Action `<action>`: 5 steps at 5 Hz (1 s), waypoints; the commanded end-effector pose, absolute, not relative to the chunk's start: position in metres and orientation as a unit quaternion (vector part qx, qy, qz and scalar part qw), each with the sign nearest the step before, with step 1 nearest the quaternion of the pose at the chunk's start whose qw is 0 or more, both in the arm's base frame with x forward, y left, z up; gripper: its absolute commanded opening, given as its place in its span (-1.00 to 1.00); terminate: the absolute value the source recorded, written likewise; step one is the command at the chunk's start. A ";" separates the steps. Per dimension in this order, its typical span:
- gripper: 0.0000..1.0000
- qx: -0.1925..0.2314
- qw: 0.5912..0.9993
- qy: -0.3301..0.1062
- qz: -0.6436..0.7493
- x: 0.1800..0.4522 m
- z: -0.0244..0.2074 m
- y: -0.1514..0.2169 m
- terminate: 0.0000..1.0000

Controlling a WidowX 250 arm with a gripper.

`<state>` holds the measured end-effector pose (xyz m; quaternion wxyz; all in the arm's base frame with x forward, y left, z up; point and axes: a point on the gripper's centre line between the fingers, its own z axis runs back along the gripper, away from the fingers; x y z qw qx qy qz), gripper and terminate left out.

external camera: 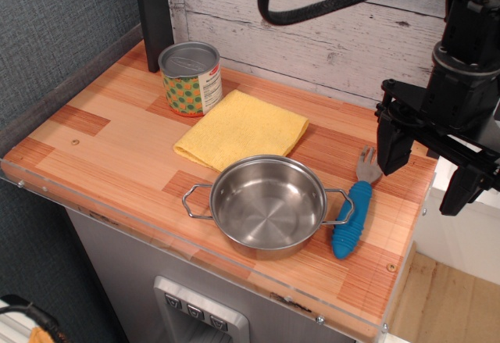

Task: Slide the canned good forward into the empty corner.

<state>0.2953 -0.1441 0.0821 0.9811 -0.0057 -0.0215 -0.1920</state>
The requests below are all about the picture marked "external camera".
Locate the white toy sink unit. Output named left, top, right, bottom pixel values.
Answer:
left=413, top=158, right=499, bottom=284

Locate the grey toy fridge cabinet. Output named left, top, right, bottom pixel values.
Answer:
left=68, top=210, right=351, bottom=342

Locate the dark vertical post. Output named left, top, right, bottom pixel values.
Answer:
left=137, top=0, right=174, bottom=73

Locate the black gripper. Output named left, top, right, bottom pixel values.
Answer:
left=375, top=79, right=499, bottom=216

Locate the silver dispenser panel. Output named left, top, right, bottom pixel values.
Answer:
left=154, top=276, right=250, bottom=342

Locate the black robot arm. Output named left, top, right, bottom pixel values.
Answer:
left=376, top=0, right=499, bottom=216

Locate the blue handled toy fork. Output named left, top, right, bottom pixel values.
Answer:
left=331, top=145, right=382, bottom=259

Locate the stainless steel pot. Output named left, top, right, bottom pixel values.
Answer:
left=207, top=155, right=354, bottom=260

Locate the black and orange object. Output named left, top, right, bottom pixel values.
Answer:
left=1, top=295, right=71, bottom=342

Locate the toy tin can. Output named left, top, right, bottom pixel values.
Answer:
left=158, top=41, right=223, bottom=117

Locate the yellow folded cloth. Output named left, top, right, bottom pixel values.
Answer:
left=173, top=90, right=309, bottom=172

